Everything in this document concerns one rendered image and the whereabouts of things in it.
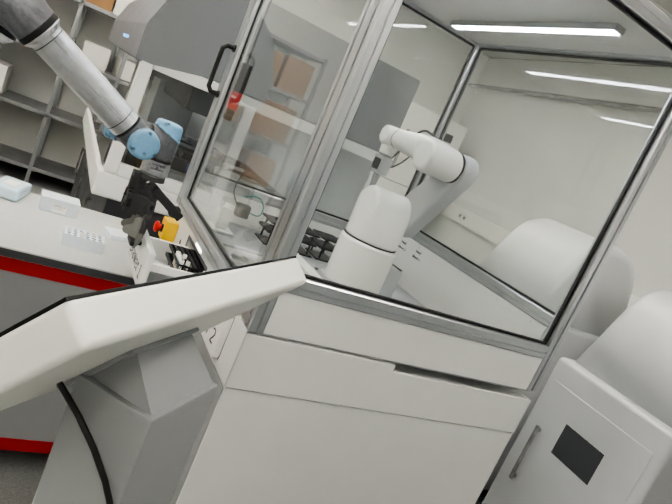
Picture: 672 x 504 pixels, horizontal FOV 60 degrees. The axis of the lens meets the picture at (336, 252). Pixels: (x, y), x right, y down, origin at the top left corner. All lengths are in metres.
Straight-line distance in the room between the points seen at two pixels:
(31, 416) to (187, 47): 1.45
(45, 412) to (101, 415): 1.35
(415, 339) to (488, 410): 0.39
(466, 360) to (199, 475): 0.74
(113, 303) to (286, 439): 0.98
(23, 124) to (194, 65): 3.65
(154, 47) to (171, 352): 1.79
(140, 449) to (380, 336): 0.81
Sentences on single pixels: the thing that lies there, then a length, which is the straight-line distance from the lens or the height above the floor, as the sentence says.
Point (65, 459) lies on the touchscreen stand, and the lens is 0.85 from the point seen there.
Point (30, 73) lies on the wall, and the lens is 5.93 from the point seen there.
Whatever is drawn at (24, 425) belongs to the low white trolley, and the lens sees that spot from 2.16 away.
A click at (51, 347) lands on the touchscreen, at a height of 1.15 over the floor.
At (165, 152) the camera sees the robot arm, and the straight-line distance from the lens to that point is 1.66.
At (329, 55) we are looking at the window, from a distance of 1.41.
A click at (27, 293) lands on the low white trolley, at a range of 1.93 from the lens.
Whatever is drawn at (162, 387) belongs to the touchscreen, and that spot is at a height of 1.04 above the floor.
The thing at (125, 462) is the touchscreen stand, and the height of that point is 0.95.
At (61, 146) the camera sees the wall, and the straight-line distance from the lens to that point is 5.98.
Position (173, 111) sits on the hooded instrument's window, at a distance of 2.52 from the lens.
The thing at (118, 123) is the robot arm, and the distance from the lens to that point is 1.49.
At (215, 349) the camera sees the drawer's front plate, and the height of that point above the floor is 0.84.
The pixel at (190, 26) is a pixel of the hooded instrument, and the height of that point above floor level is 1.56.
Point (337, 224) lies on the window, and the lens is 1.29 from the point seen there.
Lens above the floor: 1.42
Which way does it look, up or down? 11 degrees down
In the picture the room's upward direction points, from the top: 24 degrees clockwise
